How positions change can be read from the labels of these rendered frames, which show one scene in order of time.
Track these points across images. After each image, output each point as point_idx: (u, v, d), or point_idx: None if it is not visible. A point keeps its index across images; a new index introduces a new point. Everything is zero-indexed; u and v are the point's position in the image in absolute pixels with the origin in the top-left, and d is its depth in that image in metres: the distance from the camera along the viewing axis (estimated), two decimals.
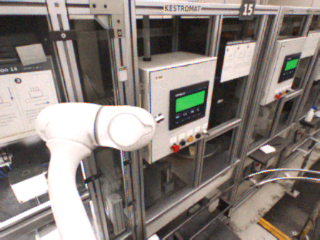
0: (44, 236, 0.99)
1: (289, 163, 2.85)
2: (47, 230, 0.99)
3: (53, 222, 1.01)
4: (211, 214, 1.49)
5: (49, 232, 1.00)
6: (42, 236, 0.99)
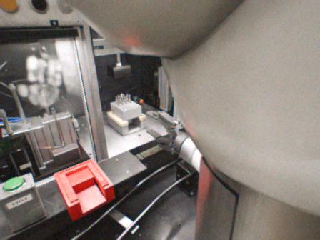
0: (118, 77, 0.87)
1: None
2: (121, 71, 0.87)
3: (127, 65, 0.89)
4: None
5: (123, 76, 0.88)
6: (116, 77, 0.87)
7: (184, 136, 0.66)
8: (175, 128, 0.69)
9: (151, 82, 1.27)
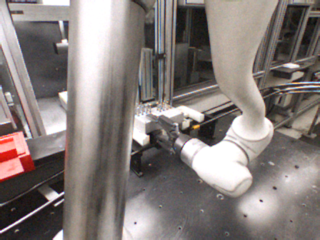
0: (63, 54, 0.85)
1: (304, 111, 2.78)
2: (66, 48, 0.85)
3: None
4: (236, 116, 1.42)
5: None
6: (61, 53, 0.85)
7: (185, 138, 0.67)
8: (175, 130, 0.70)
9: None
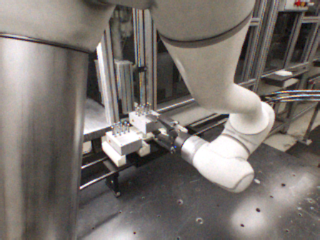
0: None
1: (300, 116, 2.73)
2: None
3: None
4: (225, 126, 1.37)
5: None
6: None
7: (185, 136, 0.67)
8: (175, 128, 0.70)
9: None
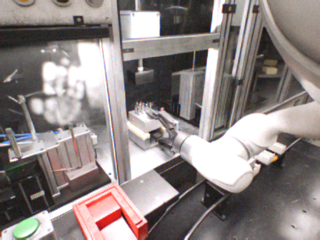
0: (140, 83, 0.76)
1: None
2: (143, 76, 0.76)
3: (150, 69, 0.77)
4: (293, 137, 1.32)
5: (145, 82, 0.77)
6: (138, 83, 0.75)
7: (184, 136, 0.66)
8: (175, 128, 0.69)
9: (168, 86, 1.16)
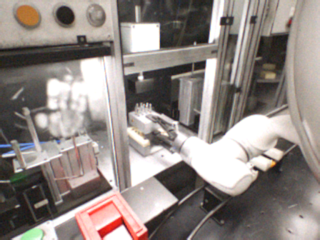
0: (140, 92, 0.77)
1: None
2: (143, 85, 0.77)
3: (150, 78, 0.79)
4: (291, 141, 1.34)
5: (145, 90, 0.79)
6: (138, 92, 0.77)
7: (184, 136, 0.66)
8: (175, 128, 0.70)
9: (168, 92, 1.18)
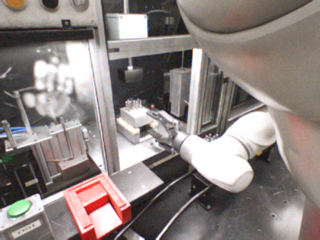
0: (129, 81, 0.81)
1: None
2: (133, 75, 0.80)
3: (139, 68, 0.82)
4: None
5: (134, 80, 0.82)
6: (128, 81, 0.80)
7: (184, 135, 0.66)
8: (175, 127, 0.69)
9: (161, 85, 1.21)
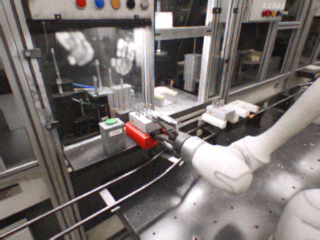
0: (158, 61, 1.13)
1: None
2: (161, 56, 1.13)
3: (165, 51, 1.15)
4: (271, 110, 1.70)
5: (161, 59, 1.14)
6: (157, 61, 1.13)
7: (184, 136, 0.66)
8: (175, 128, 0.70)
9: (175, 68, 1.54)
